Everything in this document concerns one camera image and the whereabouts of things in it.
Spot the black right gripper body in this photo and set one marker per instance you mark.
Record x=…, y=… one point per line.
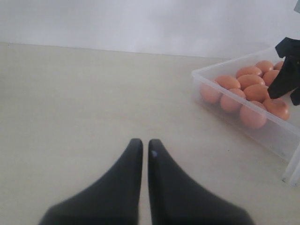
x=288, y=47

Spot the brown egg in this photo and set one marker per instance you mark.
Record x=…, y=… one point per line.
x=230, y=105
x=256, y=92
x=270, y=76
x=265, y=66
x=278, y=65
x=209, y=94
x=228, y=82
x=249, y=80
x=251, y=119
x=277, y=107
x=249, y=70

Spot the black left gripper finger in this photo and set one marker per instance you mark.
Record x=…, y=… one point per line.
x=295, y=96
x=177, y=199
x=111, y=200
x=288, y=78

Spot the clear plastic bin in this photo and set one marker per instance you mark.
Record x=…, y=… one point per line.
x=282, y=137

